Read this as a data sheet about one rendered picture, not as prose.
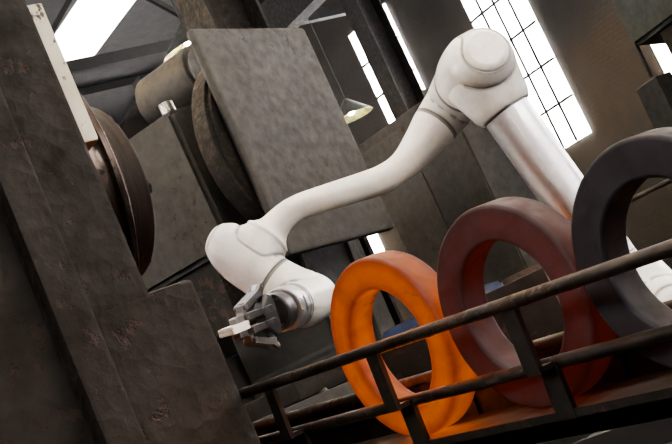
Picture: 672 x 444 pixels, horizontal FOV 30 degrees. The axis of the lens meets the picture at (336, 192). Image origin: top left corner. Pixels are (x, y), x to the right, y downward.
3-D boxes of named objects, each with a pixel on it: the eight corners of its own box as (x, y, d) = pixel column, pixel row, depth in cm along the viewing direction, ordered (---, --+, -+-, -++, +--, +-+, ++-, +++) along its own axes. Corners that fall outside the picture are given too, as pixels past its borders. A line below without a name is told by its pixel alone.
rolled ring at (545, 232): (436, 219, 119) (410, 228, 117) (572, 173, 104) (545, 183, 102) (502, 405, 118) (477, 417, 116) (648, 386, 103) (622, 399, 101)
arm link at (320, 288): (301, 342, 248) (249, 306, 251) (330, 328, 262) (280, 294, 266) (326, 297, 245) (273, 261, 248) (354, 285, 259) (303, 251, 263)
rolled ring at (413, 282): (442, 236, 118) (417, 246, 116) (502, 424, 118) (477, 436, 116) (333, 262, 133) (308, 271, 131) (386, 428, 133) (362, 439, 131)
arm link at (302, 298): (319, 322, 246) (307, 327, 240) (279, 333, 249) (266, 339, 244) (306, 277, 246) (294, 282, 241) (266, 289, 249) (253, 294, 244)
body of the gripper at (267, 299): (291, 284, 241) (271, 291, 232) (304, 326, 241) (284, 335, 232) (257, 294, 244) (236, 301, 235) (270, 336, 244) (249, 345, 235)
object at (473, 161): (568, 427, 744) (427, 127, 775) (669, 393, 685) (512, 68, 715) (500, 466, 703) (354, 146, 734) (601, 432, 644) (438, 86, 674)
